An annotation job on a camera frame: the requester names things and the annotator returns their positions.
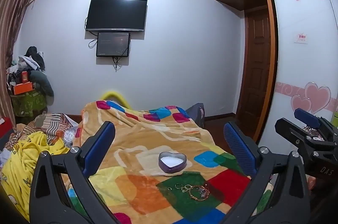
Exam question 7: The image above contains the green patterned cloth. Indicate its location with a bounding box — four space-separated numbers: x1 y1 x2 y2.
10 90 47 117

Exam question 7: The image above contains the orange box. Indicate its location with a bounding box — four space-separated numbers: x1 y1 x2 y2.
13 82 33 95

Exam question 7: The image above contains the pile of clothes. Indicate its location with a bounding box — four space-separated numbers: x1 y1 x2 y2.
6 46 54 97

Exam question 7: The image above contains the yellow chair back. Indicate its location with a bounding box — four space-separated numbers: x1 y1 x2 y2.
100 91 132 109

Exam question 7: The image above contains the colourful plush blanket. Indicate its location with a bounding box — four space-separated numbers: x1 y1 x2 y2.
74 100 250 223

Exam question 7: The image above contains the grey purple bag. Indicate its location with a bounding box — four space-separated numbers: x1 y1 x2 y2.
186 103 205 128

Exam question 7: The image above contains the yellow cartoon bedsheet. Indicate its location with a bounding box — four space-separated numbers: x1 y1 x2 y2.
1 131 69 220

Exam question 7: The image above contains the striped pillow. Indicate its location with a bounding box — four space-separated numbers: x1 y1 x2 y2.
5 113 79 150

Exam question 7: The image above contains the striped brown curtain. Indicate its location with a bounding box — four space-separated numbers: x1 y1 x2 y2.
1 0 31 124

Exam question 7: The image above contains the brown wooden door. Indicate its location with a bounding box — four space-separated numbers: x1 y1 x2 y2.
236 7 270 139

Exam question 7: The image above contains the purple heart tin box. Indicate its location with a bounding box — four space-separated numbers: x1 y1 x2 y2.
158 152 187 174

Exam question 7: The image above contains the wall mounted black television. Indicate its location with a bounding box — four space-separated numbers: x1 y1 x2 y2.
85 0 148 32

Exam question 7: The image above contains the red gold braided bracelet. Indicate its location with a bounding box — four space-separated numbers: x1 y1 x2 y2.
188 184 211 201

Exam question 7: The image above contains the small black wall monitor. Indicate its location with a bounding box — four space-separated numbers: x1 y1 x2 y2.
96 32 131 57

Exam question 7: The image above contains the white wardrobe sliding door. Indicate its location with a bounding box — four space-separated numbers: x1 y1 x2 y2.
259 0 337 154

